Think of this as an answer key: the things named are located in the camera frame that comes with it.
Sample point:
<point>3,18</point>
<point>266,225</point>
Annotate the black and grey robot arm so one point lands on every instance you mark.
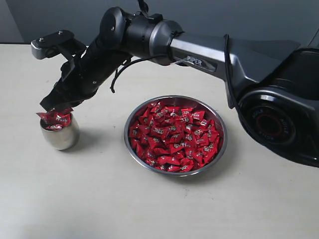
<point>272,85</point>

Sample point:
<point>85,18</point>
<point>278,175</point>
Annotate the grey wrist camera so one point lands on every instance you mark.
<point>61,42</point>

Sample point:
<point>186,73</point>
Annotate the stainless steel cup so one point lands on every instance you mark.
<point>61,135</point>

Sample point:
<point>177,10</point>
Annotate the pile of red wrapped candies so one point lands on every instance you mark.
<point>174,138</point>

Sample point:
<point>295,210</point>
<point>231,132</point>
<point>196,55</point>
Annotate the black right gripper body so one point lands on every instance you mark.
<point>81,78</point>

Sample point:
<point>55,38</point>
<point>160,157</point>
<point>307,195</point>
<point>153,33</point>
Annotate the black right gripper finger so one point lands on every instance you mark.
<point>57,93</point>
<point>60,105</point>

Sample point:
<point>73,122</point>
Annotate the steel bowl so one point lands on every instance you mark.
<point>182,101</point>

